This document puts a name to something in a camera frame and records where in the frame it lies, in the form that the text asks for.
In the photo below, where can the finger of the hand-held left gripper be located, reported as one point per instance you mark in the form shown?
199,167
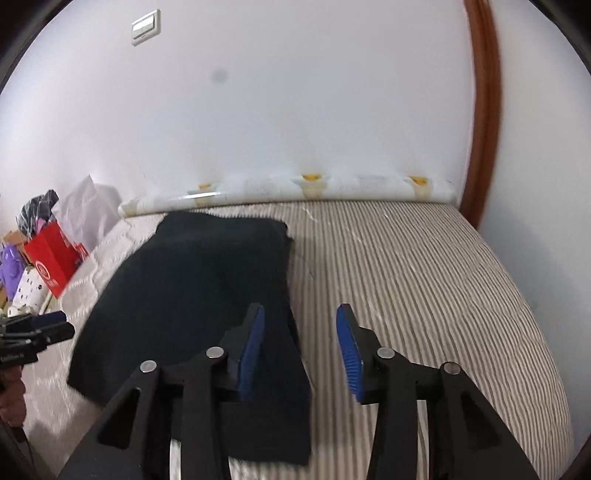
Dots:
51,317
55,332

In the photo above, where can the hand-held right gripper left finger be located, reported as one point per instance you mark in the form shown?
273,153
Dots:
251,355

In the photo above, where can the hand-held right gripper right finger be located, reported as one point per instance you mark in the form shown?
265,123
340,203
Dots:
351,350

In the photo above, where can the black sweatshirt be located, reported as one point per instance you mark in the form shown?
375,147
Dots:
194,277

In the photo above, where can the person's left hand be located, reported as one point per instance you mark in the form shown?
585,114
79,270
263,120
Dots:
14,399

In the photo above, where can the white polka dot bag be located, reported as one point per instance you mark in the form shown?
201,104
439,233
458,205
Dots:
30,290

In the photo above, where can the red paper bag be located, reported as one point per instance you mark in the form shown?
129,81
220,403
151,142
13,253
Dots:
53,263

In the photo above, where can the purple bag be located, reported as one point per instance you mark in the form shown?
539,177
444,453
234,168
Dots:
11,272

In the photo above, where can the cardboard box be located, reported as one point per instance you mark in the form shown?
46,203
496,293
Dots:
14,240

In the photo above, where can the striped mattress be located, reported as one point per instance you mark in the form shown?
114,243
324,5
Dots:
415,277

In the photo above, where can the dark plastic bag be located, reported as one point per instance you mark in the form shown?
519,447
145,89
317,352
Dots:
39,210

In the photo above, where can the red and white packaging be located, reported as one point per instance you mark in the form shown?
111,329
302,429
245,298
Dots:
87,207

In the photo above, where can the rolled patterned sheet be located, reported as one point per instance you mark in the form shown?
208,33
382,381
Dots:
286,189

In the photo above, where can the brown wooden door frame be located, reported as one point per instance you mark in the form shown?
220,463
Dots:
482,115

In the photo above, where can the white wall switch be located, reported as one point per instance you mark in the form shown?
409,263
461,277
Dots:
146,27

